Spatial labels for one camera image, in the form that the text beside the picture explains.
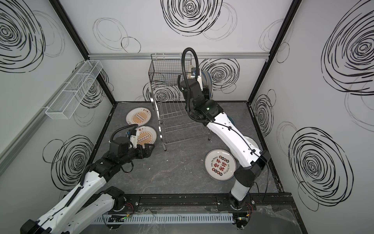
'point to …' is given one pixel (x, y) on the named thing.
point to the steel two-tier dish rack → (176, 125)
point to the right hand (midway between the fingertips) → (199, 84)
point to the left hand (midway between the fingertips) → (149, 145)
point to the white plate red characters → (220, 164)
